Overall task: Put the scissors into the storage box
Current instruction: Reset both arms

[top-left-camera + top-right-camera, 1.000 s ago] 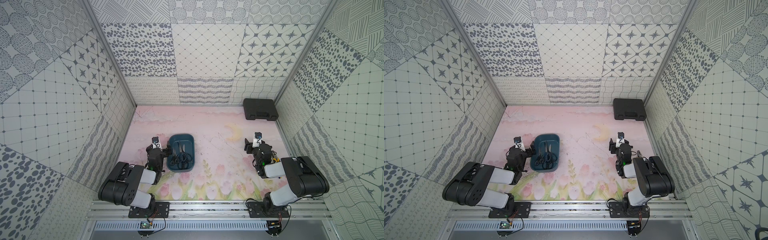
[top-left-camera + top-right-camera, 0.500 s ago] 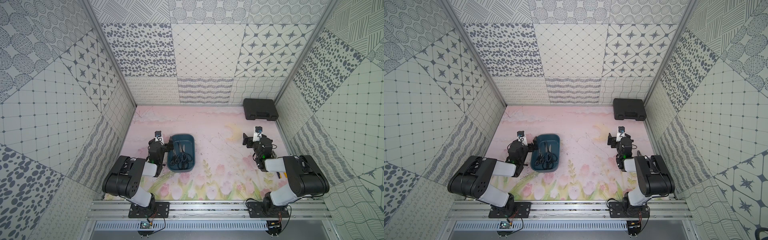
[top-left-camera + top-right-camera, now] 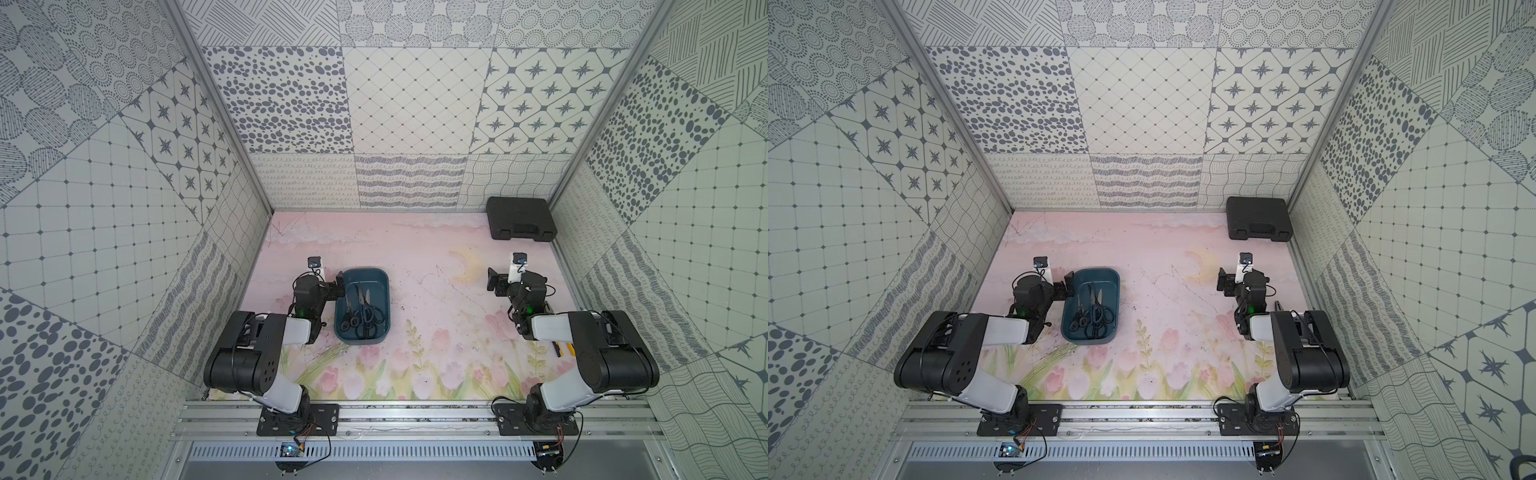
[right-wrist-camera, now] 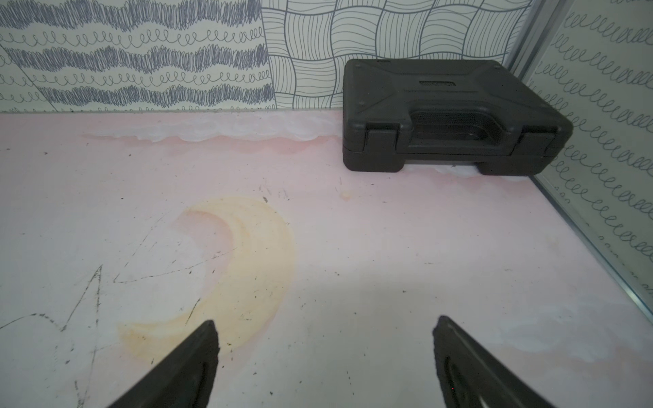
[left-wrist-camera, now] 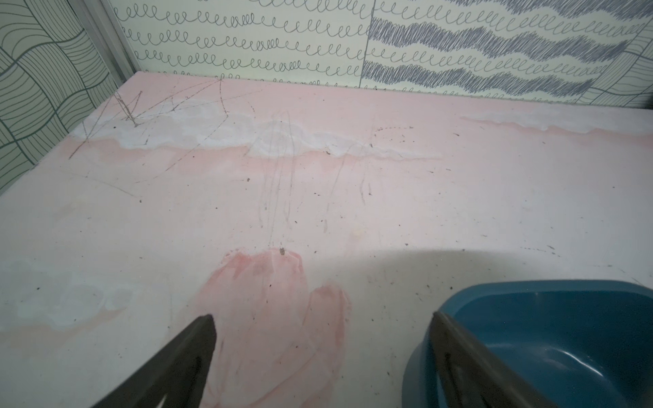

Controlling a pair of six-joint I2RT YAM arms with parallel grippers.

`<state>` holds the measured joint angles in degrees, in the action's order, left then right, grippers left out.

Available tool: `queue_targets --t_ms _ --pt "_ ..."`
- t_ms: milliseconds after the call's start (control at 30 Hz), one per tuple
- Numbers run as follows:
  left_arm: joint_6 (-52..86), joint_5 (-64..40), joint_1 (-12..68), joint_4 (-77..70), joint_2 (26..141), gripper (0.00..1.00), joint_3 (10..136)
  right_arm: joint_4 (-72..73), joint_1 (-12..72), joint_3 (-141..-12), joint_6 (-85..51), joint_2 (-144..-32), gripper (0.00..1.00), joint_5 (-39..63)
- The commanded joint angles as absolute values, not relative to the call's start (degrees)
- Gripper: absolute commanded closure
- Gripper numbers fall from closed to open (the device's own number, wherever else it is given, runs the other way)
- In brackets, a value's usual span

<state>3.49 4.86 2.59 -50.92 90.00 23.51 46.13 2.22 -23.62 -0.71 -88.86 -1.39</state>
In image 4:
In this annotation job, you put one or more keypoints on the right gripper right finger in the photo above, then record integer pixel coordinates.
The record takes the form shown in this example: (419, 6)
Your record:
(470, 376)

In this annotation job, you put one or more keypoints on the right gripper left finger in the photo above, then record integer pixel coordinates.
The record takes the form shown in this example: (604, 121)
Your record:
(184, 378)

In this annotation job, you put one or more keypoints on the black plastic tool case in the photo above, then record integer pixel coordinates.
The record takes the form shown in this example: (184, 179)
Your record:
(441, 111)

